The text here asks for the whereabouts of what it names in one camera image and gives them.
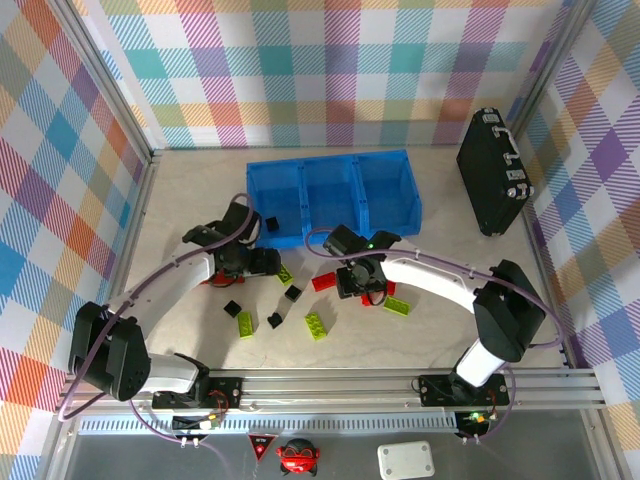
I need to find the blue three-compartment bin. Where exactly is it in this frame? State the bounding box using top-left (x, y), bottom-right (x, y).
top-left (246, 148), bottom-right (423, 250)

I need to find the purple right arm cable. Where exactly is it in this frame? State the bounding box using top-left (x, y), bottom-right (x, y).
top-left (304, 227), bottom-right (565, 444)

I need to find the long red lego bar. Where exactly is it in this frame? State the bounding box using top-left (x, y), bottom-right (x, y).
top-left (199, 269), bottom-right (247, 289)

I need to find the aluminium mounting rail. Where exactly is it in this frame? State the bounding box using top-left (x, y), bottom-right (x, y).
top-left (57, 368), bottom-right (606, 414)

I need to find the small controller board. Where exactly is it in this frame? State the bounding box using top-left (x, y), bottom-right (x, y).
top-left (172, 414), bottom-right (221, 432)
top-left (454, 410), bottom-right (494, 436)

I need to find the red emergency button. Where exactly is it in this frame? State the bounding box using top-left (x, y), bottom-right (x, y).
top-left (276, 438), bottom-right (322, 475)

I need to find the black briefcase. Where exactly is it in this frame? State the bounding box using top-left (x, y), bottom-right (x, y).
top-left (455, 107), bottom-right (535, 237)

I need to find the white plastic box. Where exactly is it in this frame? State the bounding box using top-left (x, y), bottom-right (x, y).
top-left (377, 440), bottom-right (435, 479)

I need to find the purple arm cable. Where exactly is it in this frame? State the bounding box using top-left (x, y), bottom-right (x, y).
top-left (304, 227), bottom-right (565, 444)
top-left (58, 192), bottom-right (261, 421)

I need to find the grey slotted cable duct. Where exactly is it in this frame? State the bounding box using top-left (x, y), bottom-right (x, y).
top-left (79, 418), bottom-right (459, 435)

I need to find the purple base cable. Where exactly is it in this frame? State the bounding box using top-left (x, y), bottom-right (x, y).
top-left (128, 397), bottom-right (239, 480)

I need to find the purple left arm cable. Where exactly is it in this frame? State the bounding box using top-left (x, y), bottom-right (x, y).
top-left (58, 192), bottom-right (261, 421)

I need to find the aluminium frame post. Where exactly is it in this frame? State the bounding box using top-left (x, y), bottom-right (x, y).
top-left (47, 0), bottom-right (164, 166)
top-left (507, 0), bottom-right (601, 144)

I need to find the red triangle sign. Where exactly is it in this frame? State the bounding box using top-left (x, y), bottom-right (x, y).
top-left (248, 433), bottom-right (277, 464)

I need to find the aluminium frame side rail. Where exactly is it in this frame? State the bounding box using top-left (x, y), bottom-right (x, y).
top-left (517, 199), bottom-right (631, 480)
top-left (42, 149), bottom-right (164, 480)

